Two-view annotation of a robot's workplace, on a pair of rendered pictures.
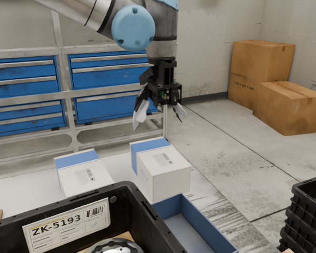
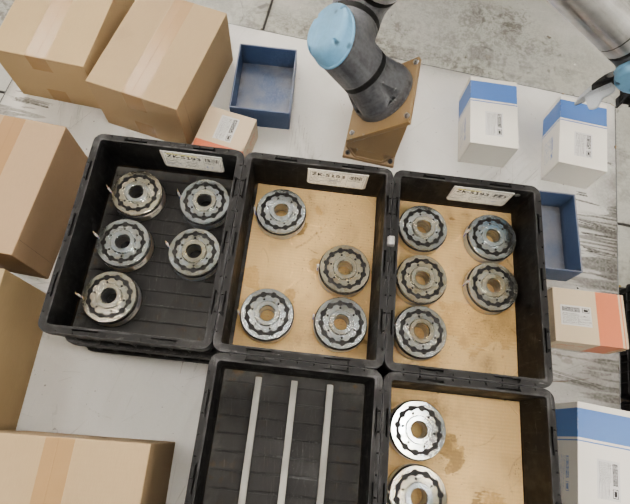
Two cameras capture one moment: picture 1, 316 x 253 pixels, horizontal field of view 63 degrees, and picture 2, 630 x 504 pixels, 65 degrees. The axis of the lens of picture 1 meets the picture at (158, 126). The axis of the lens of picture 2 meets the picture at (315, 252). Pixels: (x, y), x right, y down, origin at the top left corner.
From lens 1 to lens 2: 0.70 m
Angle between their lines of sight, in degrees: 47
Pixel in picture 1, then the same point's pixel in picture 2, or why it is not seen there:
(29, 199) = (427, 107)
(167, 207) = (551, 198)
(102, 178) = (509, 136)
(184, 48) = not seen: outside the picture
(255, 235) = (610, 267)
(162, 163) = (578, 151)
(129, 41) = (625, 86)
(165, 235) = (539, 247)
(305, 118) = not seen: outside the picture
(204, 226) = (571, 236)
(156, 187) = (554, 171)
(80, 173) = (490, 117)
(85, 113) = not seen: outside the picture
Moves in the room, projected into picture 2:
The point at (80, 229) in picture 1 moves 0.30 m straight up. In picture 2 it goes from (482, 200) to (557, 113)
